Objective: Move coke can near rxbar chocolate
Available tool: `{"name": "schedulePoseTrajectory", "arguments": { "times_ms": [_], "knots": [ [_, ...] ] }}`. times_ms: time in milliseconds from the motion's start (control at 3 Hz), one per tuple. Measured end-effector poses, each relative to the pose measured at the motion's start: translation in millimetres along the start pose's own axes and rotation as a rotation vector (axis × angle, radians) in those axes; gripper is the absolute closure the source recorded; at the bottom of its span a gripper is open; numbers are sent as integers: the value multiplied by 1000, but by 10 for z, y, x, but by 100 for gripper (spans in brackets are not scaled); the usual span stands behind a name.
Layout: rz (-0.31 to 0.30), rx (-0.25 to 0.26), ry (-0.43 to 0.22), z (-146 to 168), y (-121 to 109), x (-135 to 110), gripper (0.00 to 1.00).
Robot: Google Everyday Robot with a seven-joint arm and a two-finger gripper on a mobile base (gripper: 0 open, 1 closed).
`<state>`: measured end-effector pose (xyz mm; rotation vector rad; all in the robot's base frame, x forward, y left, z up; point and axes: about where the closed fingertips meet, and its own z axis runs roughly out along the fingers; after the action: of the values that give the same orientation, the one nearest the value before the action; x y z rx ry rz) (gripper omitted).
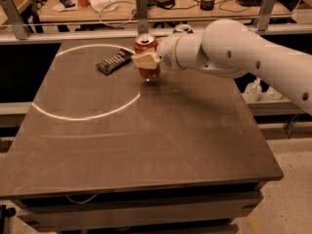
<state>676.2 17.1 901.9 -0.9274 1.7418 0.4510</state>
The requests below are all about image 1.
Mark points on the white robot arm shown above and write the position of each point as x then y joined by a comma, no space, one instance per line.
228,48

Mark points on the green soda can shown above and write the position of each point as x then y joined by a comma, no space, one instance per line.
183,28

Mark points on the left metal rail bracket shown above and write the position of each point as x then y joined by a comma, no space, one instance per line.
20,31

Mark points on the dark rxbar chocolate bar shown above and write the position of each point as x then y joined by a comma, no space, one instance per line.
115,62

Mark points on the crumpled white cloth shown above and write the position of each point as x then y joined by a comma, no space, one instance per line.
103,5

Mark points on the black round container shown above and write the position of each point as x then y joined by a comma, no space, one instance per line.
207,5

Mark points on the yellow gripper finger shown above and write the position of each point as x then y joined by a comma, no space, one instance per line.
146,60

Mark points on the red coke can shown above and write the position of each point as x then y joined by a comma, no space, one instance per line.
142,43

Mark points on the metal rail bracket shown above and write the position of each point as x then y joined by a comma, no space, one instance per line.
262,21
141,16
20,31

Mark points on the middle metal rail bracket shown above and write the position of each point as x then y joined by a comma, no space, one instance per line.
141,16

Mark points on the right metal rail bracket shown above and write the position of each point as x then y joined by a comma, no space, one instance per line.
262,21

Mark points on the black power adapter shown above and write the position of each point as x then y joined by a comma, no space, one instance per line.
165,4

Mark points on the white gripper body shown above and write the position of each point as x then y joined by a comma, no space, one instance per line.
166,54

